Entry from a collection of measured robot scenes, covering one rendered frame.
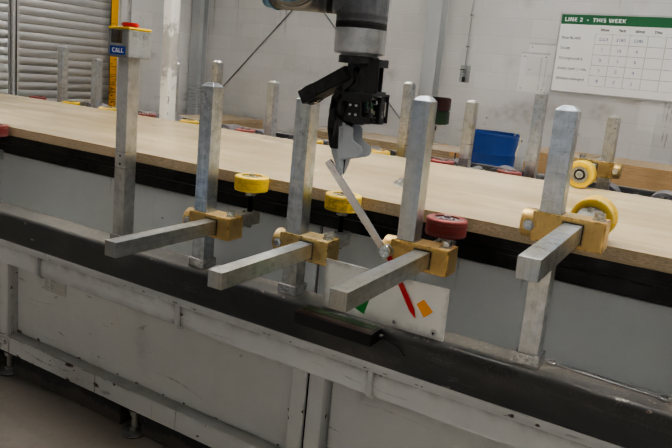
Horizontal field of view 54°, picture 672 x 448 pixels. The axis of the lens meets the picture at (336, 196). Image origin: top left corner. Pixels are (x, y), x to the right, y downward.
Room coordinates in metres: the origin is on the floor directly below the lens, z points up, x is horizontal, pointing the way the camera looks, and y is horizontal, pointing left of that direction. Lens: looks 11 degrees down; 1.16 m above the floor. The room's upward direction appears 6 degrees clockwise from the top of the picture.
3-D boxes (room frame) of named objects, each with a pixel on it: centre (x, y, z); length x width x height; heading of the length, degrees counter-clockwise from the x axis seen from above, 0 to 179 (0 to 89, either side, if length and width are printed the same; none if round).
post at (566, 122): (1.08, -0.36, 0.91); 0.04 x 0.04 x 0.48; 61
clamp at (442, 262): (1.20, -0.17, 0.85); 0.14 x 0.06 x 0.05; 61
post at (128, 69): (1.58, 0.52, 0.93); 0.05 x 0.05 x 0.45; 61
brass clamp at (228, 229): (1.44, 0.27, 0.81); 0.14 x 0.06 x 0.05; 61
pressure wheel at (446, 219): (1.26, -0.22, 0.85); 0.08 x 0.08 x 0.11
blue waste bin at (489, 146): (6.98, -1.61, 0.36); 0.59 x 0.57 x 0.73; 147
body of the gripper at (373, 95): (1.18, -0.02, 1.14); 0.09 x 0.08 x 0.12; 61
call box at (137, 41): (1.58, 0.52, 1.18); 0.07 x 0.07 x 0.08; 61
